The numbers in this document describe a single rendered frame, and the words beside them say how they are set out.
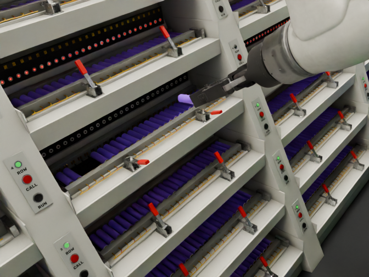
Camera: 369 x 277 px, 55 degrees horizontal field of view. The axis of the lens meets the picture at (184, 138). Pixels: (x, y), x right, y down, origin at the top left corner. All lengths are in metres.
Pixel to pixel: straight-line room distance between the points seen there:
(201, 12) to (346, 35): 0.68
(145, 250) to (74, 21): 0.56
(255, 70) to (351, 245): 1.02
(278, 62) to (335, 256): 1.03
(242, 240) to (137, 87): 0.57
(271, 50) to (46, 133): 0.48
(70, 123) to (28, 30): 0.21
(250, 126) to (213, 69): 0.21
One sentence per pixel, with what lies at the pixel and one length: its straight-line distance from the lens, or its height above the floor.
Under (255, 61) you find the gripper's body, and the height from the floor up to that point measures 0.84.
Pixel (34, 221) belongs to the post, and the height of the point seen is 0.72.
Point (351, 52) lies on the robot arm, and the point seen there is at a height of 0.82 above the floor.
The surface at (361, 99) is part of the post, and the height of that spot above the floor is 0.37.
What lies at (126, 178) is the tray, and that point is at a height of 0.68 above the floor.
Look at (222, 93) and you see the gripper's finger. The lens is 0.64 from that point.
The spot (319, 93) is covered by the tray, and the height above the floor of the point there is 0.50.
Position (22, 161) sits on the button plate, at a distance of 0.77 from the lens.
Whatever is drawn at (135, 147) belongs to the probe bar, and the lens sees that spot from 0.92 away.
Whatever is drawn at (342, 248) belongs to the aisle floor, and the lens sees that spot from 1.50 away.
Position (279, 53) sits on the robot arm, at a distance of 0.55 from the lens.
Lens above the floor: 0.92
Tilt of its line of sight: 15 degrees down
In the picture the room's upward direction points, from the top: 24 degrees counter-clockwise
